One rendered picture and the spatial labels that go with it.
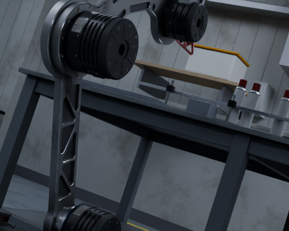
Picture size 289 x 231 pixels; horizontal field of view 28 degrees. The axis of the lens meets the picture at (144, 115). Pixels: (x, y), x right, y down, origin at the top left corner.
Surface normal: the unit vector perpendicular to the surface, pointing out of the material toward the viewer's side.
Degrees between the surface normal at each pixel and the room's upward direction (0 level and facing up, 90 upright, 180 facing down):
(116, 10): 90
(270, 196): 90
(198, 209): 90
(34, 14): 90
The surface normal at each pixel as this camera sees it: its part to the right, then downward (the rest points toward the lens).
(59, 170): 0.85, 0.24
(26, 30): -0.44, -0.22
